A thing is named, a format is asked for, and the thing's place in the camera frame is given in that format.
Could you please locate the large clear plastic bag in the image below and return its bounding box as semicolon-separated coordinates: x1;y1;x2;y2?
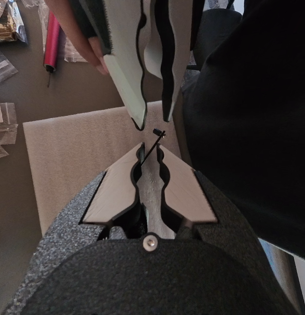
21;0;89;63

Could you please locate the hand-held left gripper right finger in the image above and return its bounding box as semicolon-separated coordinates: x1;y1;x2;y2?
156;144;218;225

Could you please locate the white foam sheet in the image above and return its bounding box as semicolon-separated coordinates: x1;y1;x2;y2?
23;101;181;240

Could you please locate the person's black clothing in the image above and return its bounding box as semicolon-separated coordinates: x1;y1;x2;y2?
182;0;305;263

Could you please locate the silver foil bag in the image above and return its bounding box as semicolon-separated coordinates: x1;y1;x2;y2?
0;0;29;45

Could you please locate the person's right hand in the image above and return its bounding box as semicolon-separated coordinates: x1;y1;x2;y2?
45;0;110;76

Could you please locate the small labelled nut bag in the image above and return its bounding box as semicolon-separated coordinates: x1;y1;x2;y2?
0;53;19;83

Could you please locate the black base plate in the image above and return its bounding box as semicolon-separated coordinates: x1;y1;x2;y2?
141;132;166;168

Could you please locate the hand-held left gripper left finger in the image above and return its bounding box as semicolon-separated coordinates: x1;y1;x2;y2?
82;142;145;225

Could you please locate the magenta electric screwdriver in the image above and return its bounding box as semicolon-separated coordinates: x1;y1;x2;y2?
42;11;61;88

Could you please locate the pile of small screw bags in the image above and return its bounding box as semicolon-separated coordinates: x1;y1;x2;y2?
0;102;19;160

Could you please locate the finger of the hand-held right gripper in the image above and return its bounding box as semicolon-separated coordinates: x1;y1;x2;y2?
103;0;148;130
143;0;193;123

